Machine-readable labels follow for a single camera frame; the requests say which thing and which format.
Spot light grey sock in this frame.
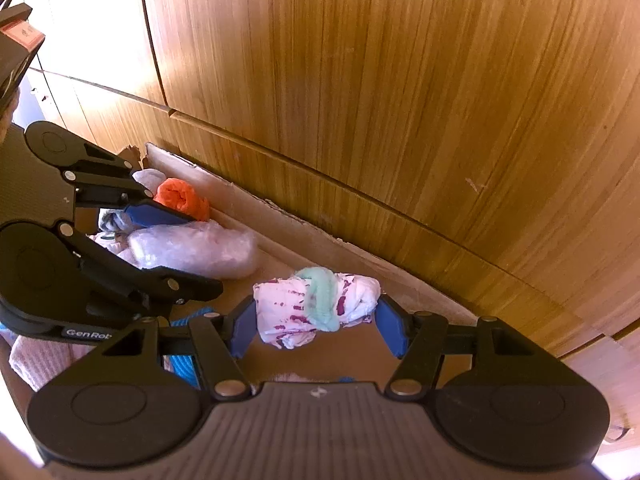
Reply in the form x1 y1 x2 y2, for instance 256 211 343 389
132 169 169 197

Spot cardboard box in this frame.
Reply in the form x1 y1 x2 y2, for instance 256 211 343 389
117 142 501 386

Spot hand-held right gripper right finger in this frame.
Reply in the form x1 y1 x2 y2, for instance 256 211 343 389
375 294 556 395

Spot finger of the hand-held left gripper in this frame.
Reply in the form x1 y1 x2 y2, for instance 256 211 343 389
59 224 224 319
62 144 194 227

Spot orange sock bundle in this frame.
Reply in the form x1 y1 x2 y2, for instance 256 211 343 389
152 178 212 223

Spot white patterned sock roll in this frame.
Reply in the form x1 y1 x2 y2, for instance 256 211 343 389
252 266 383 351

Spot clear plastic socks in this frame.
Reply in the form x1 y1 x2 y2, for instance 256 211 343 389
127 220 259 279

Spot beige knit sock bundle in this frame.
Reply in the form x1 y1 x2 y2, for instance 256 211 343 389
9 334 77 392

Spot pink fluffy sock roll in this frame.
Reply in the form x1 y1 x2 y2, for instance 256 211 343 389
91 232 137 262

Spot wooden wardrobe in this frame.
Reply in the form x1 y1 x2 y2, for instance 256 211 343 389
15 0 640 456

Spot grey blue sock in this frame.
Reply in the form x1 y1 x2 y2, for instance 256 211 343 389
97 210 134 234

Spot blue knit sock bundle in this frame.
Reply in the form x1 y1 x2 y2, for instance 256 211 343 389
160 307 222 391

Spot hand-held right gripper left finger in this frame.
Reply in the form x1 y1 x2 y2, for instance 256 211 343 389
107 296 261 401

